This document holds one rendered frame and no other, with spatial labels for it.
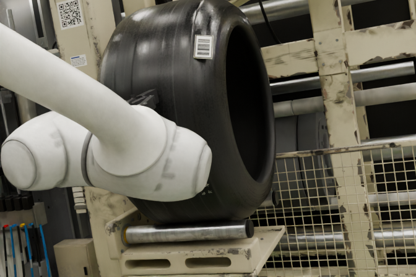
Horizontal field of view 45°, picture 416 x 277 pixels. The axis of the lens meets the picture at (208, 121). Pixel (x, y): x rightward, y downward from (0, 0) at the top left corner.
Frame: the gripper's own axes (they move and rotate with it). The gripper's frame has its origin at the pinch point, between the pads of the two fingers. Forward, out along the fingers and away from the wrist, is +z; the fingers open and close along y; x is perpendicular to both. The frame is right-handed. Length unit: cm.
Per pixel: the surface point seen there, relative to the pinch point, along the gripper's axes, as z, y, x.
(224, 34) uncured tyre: 20.6, -12.8, -9.2
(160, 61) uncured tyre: 7.4, -1.3, -6.8
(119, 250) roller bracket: 8.8, 22.8, 38.9
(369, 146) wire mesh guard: 61, -38, 34
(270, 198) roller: 40, -11, 40
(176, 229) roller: 12.4, 7.3, 35.6
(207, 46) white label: 10.7, -11.6, -7.8
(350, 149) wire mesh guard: 61, -32, 35
